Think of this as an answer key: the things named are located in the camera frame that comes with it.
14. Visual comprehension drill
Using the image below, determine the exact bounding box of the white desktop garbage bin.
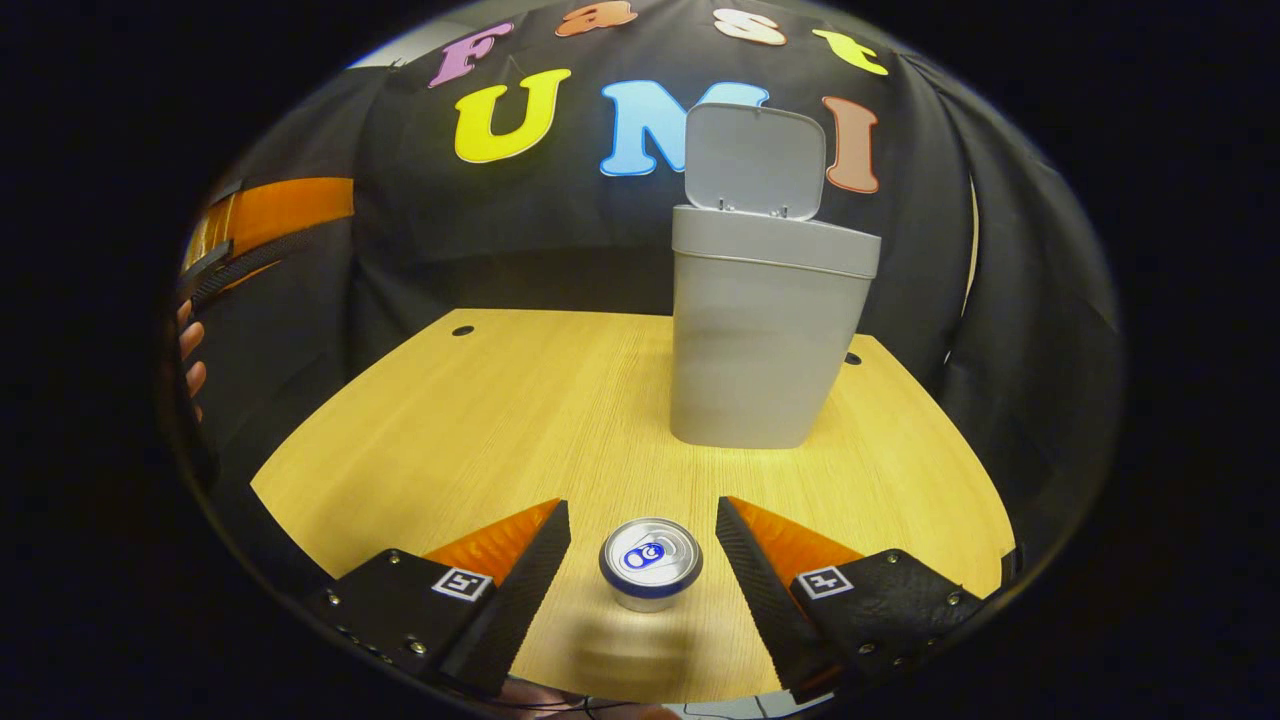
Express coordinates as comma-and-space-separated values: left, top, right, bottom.
670, 102, 883, 450

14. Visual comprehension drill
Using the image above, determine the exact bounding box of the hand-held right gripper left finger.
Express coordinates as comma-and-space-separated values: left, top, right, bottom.
300, 498, 573, 699

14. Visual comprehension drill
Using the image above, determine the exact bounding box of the wooden desktop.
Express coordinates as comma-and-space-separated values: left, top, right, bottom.
250, 308, 1017, 706

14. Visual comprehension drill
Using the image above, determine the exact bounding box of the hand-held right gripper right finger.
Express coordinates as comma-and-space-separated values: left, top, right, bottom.
714, 495, 1001, 706

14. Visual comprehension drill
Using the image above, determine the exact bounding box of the silver blue pop can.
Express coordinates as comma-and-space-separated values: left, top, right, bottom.
598, 517, 705, 613

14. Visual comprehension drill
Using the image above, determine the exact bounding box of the black backdrop cloth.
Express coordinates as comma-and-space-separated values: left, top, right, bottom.
175, 0, 1121, 561

